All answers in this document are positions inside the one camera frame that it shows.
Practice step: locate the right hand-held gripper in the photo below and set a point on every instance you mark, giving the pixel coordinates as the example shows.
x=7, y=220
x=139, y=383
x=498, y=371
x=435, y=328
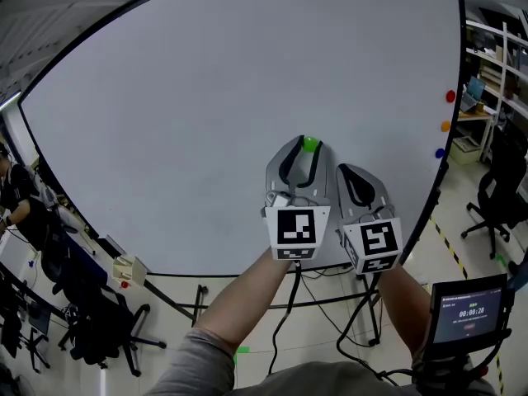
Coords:
x=377, y=246

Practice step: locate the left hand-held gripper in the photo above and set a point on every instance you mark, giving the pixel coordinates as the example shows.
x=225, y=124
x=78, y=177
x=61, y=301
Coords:
x=295, y=229

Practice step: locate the green round magnet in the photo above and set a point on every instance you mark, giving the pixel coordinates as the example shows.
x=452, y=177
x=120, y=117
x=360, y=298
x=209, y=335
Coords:
x=310, y=143

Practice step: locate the blue round magnet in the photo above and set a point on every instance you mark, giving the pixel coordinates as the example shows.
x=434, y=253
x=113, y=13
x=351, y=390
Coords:
x=440, y=152

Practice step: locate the orange round magnet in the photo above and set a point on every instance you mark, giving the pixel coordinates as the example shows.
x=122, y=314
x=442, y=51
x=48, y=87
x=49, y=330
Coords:
x=446, y=126

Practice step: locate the person's left forearm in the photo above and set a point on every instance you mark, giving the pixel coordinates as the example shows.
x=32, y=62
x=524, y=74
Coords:
x=243, y=295

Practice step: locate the person's right forearm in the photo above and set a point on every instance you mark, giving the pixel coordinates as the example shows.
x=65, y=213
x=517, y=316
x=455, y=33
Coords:
x=404, y=307

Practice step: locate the white whiteboard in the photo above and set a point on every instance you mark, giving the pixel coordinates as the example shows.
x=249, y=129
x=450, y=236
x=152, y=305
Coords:
x=206, y=118

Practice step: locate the white storage box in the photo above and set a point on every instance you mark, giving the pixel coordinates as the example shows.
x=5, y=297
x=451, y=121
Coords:
x=464, y=151

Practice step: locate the wooden office desk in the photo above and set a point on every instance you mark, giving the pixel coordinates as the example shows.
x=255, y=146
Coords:
x=474, y=116

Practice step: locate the green floor tape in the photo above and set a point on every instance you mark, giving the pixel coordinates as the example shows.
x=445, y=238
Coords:
x=501, y=260
x=241, y=355

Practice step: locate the black timer display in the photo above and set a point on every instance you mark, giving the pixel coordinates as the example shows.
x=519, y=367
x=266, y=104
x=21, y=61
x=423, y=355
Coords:
x=468, y=312

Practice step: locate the open grey laptop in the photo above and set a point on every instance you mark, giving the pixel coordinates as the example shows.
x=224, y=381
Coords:
x=473, y=93

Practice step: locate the black whiteboard stand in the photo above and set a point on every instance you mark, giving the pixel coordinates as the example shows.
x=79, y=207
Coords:
x=201, y=303

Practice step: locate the beige plastic box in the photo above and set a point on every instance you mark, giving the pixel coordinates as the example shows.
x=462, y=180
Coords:
x=130, y=268

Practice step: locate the black whiteboard eraser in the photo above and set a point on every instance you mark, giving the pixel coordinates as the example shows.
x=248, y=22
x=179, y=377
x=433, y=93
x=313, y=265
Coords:
x=114, y=245

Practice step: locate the white storage shelf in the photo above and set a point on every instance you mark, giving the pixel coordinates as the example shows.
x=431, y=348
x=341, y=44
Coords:
x=499, y=56

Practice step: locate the person's grey shirt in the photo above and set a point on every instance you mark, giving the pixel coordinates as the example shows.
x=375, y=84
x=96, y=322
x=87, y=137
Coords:
x=198, y=365

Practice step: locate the black laptop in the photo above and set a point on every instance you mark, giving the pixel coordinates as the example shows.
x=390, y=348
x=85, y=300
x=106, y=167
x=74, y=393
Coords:
x=39, y=316

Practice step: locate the ceiling light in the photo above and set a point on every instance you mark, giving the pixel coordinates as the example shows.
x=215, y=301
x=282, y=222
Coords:
x=9, y=100

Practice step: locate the black display mount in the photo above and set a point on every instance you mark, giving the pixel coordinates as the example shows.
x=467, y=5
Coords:
x=445, y=371

